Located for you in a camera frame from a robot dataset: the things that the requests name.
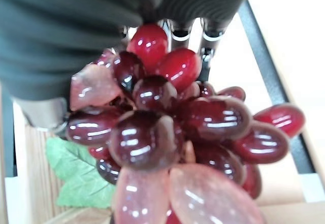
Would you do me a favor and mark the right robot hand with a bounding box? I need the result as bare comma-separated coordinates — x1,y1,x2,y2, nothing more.
0,0,255,135

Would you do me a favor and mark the red plastic grape bunch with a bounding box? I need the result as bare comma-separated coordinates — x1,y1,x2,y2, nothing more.
46,23,306,224

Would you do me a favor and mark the black metal table frame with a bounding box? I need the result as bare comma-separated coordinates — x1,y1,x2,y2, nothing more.
238,0,316,175

